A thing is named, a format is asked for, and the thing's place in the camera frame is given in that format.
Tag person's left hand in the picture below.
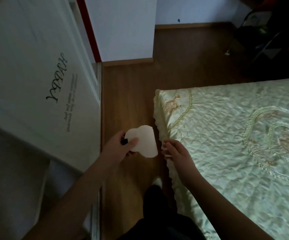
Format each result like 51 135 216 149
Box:
100 130 140 171

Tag person's right hand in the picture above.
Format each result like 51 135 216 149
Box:
161 140 198 184

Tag white gourd-shaped object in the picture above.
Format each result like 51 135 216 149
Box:
120 125 159 159

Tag person's left forearm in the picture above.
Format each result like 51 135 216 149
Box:
29 158 114 240

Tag person's right forearm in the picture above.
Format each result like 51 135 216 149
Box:
179 170 278 240

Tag person's right white shoe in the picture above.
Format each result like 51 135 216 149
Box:
152 176 163 189

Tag bed with pale green quilt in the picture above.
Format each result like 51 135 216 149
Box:
153 77 289 240

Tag person's black trousers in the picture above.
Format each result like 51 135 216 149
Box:
116 185 208 240

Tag white wardrobe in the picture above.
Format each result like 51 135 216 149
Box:
0 0 103 240

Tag black office chair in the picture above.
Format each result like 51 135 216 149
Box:
225 0 289 74

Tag red door frame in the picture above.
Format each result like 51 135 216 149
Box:
75 0 102 64

